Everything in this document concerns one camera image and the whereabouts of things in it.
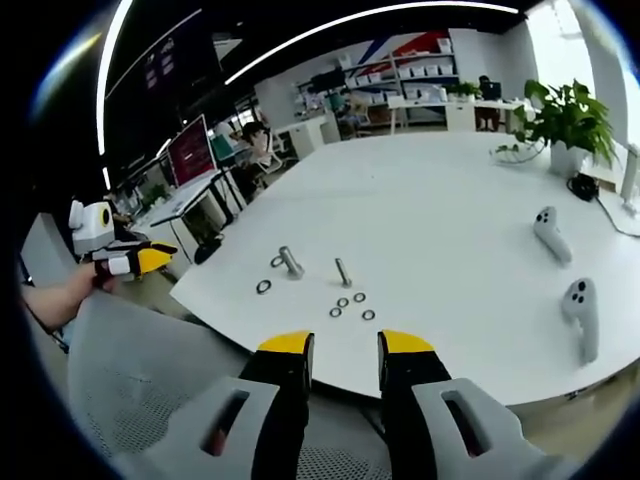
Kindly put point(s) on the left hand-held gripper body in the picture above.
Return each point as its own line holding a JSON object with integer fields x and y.
{"x": 90, "y": 230}

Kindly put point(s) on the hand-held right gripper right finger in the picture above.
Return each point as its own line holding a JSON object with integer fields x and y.
{"x": 415, "y": 400}

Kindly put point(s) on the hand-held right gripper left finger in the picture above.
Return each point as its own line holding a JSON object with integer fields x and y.
{"x": 280, "y": 410}

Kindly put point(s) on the small metal washer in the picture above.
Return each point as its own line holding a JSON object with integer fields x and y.
{"x": 355, "y": 297}
{"x": 331, "y": 312}
{"x": 339, "y": 302}
{"x": 363, "y": 315}

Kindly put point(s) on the large metal washer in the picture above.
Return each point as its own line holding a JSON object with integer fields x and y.
{"x": 272, "y": 261}
{"x": 257, "y": 286}

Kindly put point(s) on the thick metal threaded stud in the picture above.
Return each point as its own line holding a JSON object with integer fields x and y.
{"x": 291, "y": 262}

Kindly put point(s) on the thin metal threaded stud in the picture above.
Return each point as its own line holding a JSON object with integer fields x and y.
{"x": 343, "y": 274}

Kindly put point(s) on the person's left hand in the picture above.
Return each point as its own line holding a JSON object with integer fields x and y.
{"x": 102, "y": 280}

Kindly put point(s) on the white office desk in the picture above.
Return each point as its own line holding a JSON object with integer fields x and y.
{"x": 185, "y": 200}

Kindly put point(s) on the grey mesh chair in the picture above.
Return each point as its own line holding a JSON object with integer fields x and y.
{"x": 130, "y": 360}

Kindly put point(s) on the monitor with red screen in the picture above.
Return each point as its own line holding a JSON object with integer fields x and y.
{"x": 192, "y": 152}

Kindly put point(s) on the ceiling light strip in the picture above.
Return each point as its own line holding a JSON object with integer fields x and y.
{"x": 350, "y": 20}
{"x": 107, "y": 75}

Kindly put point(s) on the white handheld controller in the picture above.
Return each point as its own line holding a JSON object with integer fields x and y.
{"x": 552, "y": 237}
{"x": 585, "y": 320}

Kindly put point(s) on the white low cabinet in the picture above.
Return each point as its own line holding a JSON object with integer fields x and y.
{"x": 310, "y": 135}

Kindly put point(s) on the black power adapter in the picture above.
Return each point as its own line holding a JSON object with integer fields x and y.
{"x": 582, "y": 186}

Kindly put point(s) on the long white table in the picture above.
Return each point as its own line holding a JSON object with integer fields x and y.
{"x": 450, "y": 104}

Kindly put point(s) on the white stand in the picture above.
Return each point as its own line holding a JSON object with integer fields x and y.
{"x": 631, "y": 185}

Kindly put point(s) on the white shelving unit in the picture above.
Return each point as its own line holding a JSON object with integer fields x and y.
{"x": 405, "y": 75}

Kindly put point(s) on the green potted plant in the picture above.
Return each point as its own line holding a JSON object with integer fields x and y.
{"x": 570, "y": 120}

